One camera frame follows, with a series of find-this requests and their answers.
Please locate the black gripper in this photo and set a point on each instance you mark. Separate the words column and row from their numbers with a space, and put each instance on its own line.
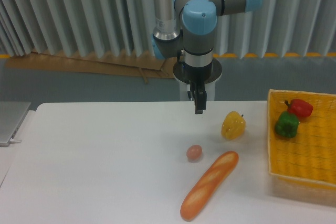
column 198, row 75

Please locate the red bell pepper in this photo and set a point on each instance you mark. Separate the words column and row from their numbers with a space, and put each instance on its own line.
column 299, row 107

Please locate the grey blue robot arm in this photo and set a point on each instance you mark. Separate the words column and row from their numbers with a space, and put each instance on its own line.
column 185, row 30

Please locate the yellow bell pepper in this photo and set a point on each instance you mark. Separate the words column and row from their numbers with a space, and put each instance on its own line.
column 233, row 125

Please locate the green bell pepper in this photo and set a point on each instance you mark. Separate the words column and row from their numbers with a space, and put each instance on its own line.
column 287, row 125

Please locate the brown cardboard sheet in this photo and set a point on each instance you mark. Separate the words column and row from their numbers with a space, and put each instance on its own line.
column 145, row 67

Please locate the brown egg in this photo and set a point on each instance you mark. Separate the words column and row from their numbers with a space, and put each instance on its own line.
column 194, row 152

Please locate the baguette bread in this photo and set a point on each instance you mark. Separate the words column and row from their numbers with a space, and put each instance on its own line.
column 201, row 193

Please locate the grey pleated curtain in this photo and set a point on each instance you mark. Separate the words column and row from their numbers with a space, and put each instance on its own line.
column 82, row 27

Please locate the yellow woven basket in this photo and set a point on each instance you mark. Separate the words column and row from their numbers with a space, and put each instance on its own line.
column 309, row 157

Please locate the silver laptop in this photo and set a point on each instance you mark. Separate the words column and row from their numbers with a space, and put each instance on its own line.
column 12, row 115

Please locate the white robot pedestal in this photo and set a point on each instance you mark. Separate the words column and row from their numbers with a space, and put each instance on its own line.
column 210, row 87

